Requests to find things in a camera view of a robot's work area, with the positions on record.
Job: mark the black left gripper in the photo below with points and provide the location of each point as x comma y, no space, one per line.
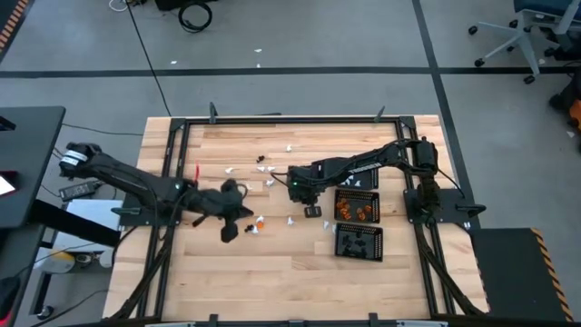
224,200

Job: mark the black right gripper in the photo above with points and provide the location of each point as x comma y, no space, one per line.
302,186

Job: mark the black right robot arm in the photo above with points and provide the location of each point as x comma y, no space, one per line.
426,156

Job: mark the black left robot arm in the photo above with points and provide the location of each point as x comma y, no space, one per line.
127,174

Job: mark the red tag on arm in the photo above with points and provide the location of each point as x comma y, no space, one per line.
197,171

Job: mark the black mesh plastic basket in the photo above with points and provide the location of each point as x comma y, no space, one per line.
370,181
354,202
374,240

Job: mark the silver aluminium extrusion bar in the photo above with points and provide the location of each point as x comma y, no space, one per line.
422,324
170,324

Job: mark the black power adapter brick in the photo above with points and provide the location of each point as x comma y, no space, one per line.
79,191

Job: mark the black desk leg beam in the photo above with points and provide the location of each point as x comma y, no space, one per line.
72,223

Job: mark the large black box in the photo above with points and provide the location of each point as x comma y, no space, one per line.
181,3

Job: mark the black desk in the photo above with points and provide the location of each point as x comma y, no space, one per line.
27,159

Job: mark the black castor wheel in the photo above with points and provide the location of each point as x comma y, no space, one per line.
44,312

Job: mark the black platform hazard edge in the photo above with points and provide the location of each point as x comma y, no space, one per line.
513,272

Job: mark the office chair with castors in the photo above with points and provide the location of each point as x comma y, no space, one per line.
522,36

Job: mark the black and orange machine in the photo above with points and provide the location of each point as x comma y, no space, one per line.
569,104

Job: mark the hazard striped black mat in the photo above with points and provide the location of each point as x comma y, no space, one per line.
11,22

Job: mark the black aluminium table frame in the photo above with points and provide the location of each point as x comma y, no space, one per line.
290,121

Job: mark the black frame bracket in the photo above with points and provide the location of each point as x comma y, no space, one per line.
372,320
212,113
379,114
213,320

